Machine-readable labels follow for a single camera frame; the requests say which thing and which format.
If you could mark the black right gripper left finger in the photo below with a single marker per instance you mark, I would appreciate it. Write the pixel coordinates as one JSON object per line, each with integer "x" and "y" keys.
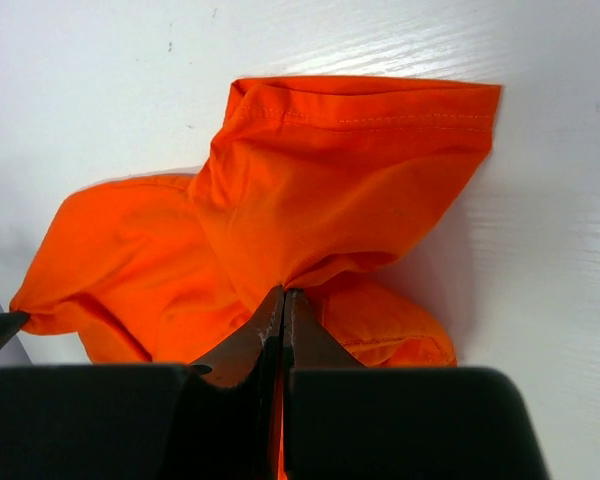
{"x": 212, "y": 419}

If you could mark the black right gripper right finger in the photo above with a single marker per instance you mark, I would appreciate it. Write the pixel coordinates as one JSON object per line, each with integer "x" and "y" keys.
{"x": 346, "y": 421}

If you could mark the orange t shirt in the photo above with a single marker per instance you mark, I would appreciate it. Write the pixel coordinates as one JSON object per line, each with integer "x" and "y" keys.
{"x": 311, "y": 184}

